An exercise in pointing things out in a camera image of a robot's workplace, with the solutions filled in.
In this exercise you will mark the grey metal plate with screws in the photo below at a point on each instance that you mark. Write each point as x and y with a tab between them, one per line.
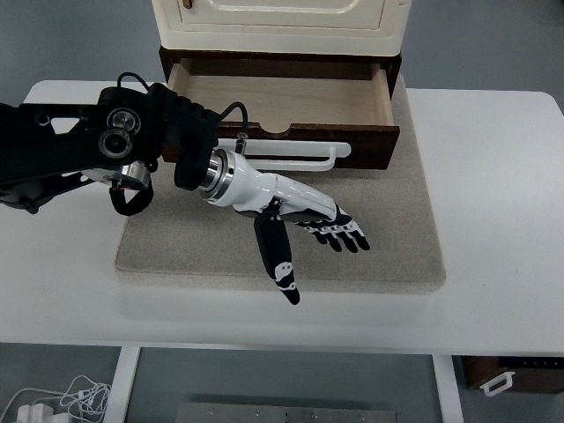
286	414

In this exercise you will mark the beige fabric mat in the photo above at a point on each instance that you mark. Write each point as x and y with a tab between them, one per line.
198	247

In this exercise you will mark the brown wooden box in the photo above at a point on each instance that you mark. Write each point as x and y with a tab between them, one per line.
480	368

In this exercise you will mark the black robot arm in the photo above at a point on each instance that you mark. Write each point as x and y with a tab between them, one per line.
44	132

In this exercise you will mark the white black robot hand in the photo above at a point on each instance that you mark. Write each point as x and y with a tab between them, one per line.
264	185

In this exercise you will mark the dark wooden drawer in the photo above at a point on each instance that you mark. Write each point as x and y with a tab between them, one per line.
308	99

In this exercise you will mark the white power adapter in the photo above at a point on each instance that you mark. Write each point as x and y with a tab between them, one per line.
33	413

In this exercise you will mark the cream cabinet with dark base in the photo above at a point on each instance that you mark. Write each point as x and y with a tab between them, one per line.
282	39

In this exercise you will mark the white table leg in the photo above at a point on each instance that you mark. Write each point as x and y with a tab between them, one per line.
447	392
122	388

